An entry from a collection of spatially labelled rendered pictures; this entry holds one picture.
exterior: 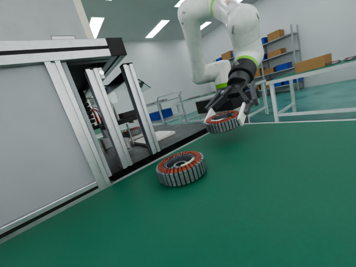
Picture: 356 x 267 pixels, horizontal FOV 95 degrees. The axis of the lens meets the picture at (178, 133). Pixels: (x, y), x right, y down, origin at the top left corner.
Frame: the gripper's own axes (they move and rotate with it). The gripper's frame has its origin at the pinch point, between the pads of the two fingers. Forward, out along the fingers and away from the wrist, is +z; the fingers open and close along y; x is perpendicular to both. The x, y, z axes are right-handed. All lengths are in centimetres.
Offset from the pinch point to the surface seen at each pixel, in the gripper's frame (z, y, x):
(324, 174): 16.7, 24.6, -3.0
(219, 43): -699, -368, 219
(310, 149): 8.8, 21.8, 1.9
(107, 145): 16, -57, -7
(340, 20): -599, 20, 277
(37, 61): 17.8, -17.2, -41.6
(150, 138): 14.3, -16.0, -10.0
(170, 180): 26.0, 2.3, -10.9
